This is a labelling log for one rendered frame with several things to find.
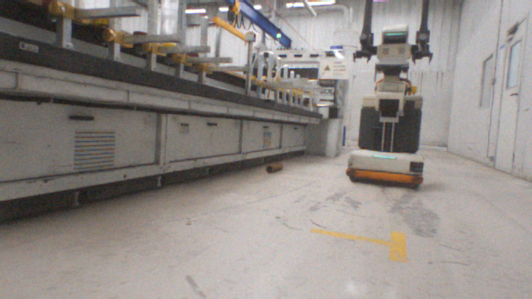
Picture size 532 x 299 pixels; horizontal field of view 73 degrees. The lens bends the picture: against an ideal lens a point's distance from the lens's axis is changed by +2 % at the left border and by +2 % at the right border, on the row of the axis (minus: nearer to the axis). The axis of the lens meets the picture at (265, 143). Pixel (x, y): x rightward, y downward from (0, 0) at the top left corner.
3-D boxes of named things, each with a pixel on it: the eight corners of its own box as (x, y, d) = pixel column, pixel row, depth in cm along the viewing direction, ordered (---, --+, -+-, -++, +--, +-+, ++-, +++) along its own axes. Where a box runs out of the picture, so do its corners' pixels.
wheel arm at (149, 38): (181, 44, 153) (181, 34, 152) (176, 42, 149) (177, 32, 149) (102, 46, 168) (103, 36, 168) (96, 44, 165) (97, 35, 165)
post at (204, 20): (204, 92, 230) (209, 17, 228) (202, 91, 227) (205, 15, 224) (199, 91, 231) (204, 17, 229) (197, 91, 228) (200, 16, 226)
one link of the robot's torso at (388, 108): (380, 121, 329) (381, 95, 328) (412, 123, 319) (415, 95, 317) (377, 120, 305) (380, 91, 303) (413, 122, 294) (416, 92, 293)
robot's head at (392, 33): (382, 39, 317) (383, 23, 307) (408, 38, 309) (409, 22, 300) (381, 47, 308) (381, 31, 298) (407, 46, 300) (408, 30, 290)
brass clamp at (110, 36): (134, 47, 166) (134, 36, 165) (111, 40, 153) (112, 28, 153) (123, 47, 168) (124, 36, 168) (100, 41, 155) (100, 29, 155)
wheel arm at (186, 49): (210, 54, 176) (210, 46, 176) (207, 53, 173) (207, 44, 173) (139, 55, 191) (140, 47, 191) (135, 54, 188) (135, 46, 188)
